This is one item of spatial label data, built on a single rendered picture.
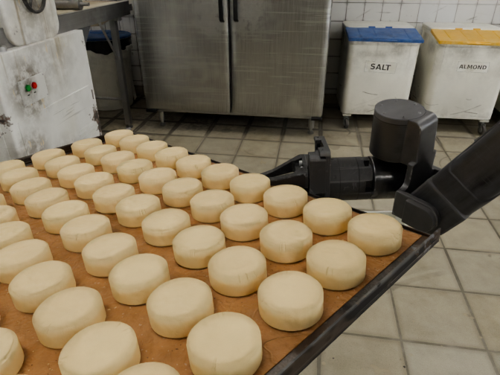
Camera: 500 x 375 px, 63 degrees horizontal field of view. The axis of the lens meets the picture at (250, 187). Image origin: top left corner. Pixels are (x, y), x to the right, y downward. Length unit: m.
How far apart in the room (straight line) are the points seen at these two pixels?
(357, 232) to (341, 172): 0.15
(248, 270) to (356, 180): 0.23
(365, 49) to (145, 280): 3.07
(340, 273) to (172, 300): 0.13
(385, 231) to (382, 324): 1.35
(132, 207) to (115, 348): 0.21
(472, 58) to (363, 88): 0.78
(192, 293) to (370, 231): 0.17
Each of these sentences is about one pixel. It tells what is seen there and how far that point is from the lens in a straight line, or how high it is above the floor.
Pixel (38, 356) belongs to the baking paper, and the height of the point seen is 0.98.
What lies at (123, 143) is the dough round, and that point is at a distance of 0.71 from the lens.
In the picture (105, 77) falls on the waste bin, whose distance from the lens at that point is 3.94.
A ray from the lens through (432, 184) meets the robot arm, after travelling 0.49.
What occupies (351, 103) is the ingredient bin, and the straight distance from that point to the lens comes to 3.43.
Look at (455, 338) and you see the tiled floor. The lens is 1.78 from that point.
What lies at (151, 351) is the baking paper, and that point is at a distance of 0.32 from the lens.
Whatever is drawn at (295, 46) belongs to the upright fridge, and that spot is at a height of 0.69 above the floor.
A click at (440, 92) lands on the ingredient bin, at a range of 3.52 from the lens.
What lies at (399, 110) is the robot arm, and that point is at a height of 1.08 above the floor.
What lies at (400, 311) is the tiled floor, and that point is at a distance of 1.81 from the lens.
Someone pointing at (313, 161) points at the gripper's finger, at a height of 1.02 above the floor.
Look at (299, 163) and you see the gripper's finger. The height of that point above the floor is 0.99.
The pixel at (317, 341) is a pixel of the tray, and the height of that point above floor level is 1.01.
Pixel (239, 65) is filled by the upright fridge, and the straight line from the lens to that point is 3.12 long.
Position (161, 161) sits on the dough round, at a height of 0.97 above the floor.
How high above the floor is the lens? 1.23
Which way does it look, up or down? 29 degrees down
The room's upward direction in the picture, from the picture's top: straight up
